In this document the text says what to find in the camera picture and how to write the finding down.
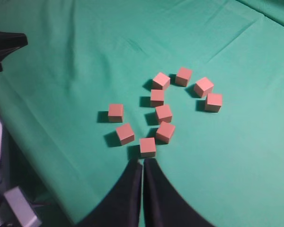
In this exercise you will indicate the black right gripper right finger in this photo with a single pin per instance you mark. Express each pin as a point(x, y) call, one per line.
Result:
point(162, 204)

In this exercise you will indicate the white and grey equipment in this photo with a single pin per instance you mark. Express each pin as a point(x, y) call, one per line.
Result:
point(15, 210)

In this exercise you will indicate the pink cube column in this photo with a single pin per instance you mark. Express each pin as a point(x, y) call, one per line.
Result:
point(203, 87)
point(157, 97)
point(147, 147)
point(165, 132)
point(125, 134)
point(183, 76)
point(116, 113)
point(161, 81)
point(213, 102)

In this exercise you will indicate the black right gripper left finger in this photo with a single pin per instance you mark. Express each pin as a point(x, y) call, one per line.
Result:
point(121, 206)

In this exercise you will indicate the pink cube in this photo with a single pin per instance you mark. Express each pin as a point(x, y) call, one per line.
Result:
point(163, 114)

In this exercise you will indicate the green cloth backdrop and cover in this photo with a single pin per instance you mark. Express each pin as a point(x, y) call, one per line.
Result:
point(83, 55)

